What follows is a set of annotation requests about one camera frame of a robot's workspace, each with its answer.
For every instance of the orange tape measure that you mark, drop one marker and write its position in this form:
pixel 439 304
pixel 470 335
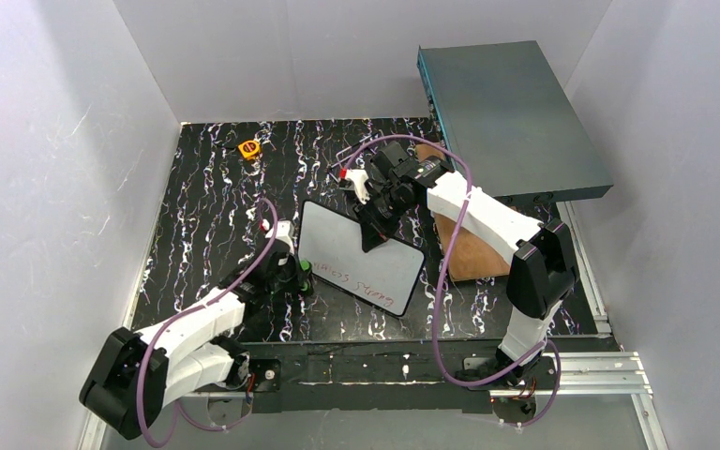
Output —
pixel 249 149

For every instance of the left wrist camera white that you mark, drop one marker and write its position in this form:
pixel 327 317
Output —
pixel 282 231

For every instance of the brown wooden board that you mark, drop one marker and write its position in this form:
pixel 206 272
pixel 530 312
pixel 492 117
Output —
pixel 472 258

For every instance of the grey metal network switch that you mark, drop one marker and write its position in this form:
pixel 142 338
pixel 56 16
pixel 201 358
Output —
pixel 502 110

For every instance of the metal wire whiteboard stand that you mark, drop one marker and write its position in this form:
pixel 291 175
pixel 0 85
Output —
pixel 344 153

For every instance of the small white whiteboard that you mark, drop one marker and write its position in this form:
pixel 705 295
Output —
pixel 384 277

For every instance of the aluminium frame rail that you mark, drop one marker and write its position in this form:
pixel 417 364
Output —
pixel 331 350

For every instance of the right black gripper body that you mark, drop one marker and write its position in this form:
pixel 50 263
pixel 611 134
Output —
pixel 375 214

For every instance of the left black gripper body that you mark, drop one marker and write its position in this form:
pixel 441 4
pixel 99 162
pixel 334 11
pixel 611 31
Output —
pixel 289 271

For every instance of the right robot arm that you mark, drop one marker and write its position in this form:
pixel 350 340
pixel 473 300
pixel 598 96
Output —
pixel 543 266

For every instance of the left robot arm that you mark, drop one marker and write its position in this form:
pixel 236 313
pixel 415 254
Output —
pixel 138 373

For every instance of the green bone-shaped eraser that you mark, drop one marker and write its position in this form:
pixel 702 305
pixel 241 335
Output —
pixel 305 278

